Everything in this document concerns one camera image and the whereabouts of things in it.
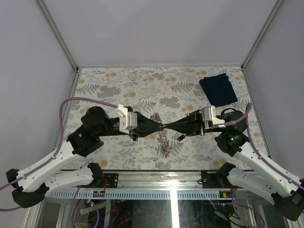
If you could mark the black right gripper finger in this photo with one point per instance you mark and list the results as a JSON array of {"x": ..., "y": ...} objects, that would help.
[
  {"x": 189, "y": 119},
  {"x": 188, "y": 130}
]

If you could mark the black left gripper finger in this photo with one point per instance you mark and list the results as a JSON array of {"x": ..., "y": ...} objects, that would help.
[
  {"x": 144, "y": 121},
  {"x": 145, "y": 130}
]

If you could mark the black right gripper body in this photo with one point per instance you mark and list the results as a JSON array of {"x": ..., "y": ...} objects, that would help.
[{"x": 202, "y": 132}]

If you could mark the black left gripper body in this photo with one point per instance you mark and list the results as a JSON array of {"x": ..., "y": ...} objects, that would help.
[{"x": 134, "y": 134}]

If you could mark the large metal keyring disc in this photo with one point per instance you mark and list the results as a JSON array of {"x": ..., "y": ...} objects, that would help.
[{"x": 164, "y": 145}]

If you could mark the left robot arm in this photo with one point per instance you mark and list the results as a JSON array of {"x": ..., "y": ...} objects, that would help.
[{"x": 33, "y": 184}]

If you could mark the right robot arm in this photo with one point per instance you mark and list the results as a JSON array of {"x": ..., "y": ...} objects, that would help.
[{"x": 282, "y": 189}]

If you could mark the dark blue folded cloth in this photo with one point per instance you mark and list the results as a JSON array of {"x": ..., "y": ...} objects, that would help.
[{"x": 219, "y": 90}]

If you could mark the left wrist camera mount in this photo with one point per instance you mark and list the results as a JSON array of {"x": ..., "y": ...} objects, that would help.
[{"x": 127, "y": 119}]

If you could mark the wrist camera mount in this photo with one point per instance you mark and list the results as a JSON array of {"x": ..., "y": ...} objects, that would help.
[
  {"x": 209, "y": 118},
  {"x": 127, "y": 119}
]

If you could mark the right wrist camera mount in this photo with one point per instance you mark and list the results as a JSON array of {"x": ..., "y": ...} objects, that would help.
[{"x": 209, "y": 118}]

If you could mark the metal base rail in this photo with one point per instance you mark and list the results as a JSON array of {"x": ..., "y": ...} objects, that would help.
[{"x": 164, "y": 180}]

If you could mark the white slotted cable duct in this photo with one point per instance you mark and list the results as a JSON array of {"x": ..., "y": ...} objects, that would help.
[{"x": 114, "y": 194}]

